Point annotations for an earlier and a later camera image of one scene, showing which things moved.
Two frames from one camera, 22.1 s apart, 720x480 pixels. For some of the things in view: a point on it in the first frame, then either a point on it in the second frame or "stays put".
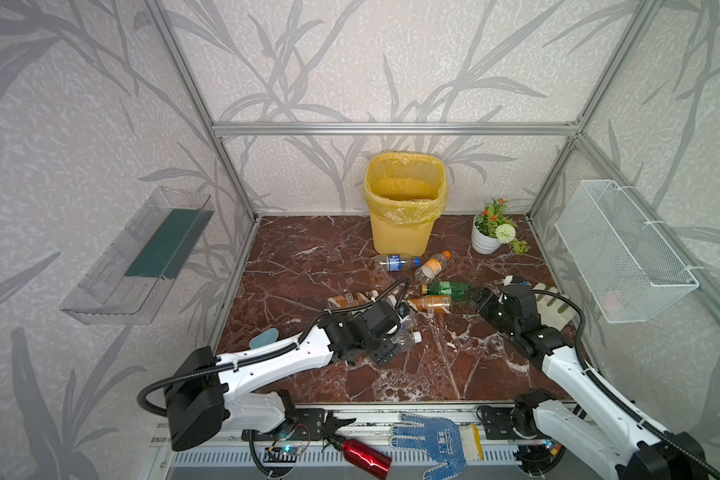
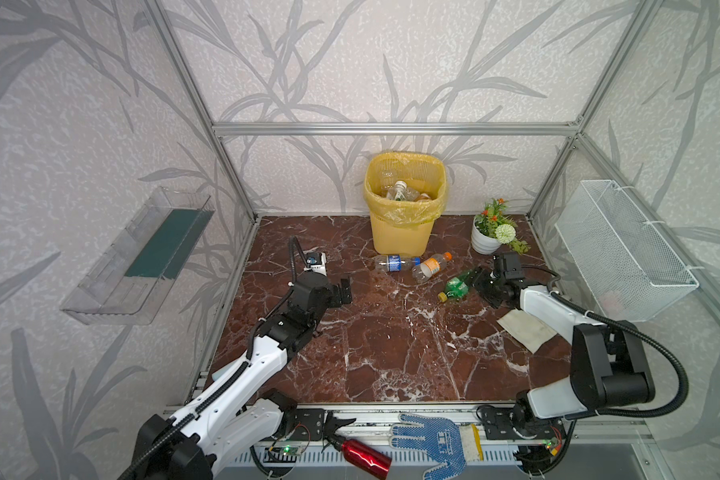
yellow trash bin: x=405 y=197 stays put
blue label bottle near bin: x=395 y=262 stays put
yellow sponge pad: x=473 y=448 stays put
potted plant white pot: x=492 y=227 stays put
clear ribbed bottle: x=405 y=340 -> x=400 y=192
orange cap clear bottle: x=427 y=271 stays put
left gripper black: x=393 y=335 -> x=339 y=292
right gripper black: x=495 y=306 -> x=488 y=287
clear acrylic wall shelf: x=127 y=282 stays put
